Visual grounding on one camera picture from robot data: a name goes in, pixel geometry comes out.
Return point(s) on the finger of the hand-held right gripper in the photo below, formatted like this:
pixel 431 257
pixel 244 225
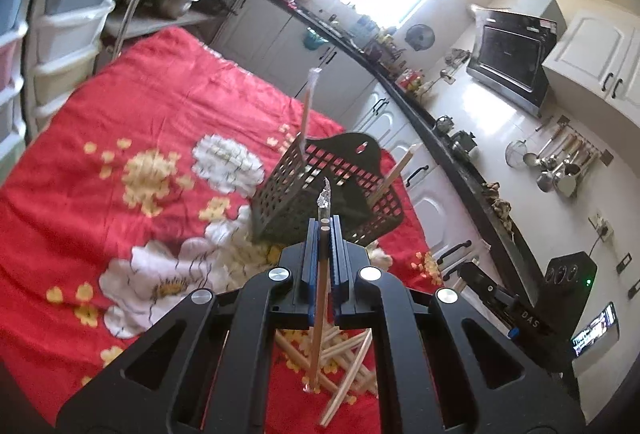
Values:
pixel 487 286

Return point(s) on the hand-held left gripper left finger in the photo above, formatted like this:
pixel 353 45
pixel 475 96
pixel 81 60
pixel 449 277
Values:
pixel 311 264

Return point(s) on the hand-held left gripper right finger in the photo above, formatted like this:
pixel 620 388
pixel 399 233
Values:
pixel 336 264

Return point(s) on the plastic-wrapped wooden chopsticks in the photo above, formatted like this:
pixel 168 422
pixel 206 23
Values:
pixel 400 167
pixel 320 294
pixel 306 113

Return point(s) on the black plastic utensil basket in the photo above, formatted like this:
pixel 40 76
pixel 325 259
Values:
pixel 295 184

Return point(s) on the pile of chopsticks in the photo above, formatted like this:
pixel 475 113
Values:
pixel 345 351

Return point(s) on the brown lumpy heap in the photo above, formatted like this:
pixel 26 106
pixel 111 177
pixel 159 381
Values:
pixel 497 204

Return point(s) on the row of hanging steel ladles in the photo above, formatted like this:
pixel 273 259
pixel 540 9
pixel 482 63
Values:
pixel 560 168

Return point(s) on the black kitchen countertop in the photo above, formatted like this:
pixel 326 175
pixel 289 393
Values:
pixel 450 153

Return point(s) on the large steel kettle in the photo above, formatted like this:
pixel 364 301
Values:
pixel 464 143

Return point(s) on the small steel kettle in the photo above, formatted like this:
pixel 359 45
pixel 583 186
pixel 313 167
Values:
pixel 443 124

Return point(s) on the group of condiment bottles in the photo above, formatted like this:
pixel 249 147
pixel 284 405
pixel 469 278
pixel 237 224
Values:
pixel 407 76

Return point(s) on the teal hanging bag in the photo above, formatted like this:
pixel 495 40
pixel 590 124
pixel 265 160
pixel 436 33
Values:
pixel 314 38

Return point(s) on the red floral blanket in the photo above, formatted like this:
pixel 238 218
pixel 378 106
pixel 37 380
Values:
pixel 150 103

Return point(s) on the white base cabinets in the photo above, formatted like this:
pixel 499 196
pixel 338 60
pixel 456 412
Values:
pixel 280 38

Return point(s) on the black range hood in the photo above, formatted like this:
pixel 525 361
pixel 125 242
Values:
pixel 510 53

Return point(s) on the pastel plastic drawer unit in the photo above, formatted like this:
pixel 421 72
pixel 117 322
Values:
pixel 10 63

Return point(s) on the white wall socket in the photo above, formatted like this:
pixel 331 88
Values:
pixel 602 226

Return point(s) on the white wall cabinet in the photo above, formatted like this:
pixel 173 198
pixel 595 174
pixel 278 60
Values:
pixel 595 53

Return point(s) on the round wall exhaust fan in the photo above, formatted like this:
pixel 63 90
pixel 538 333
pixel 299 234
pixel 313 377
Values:
pixel 420 36

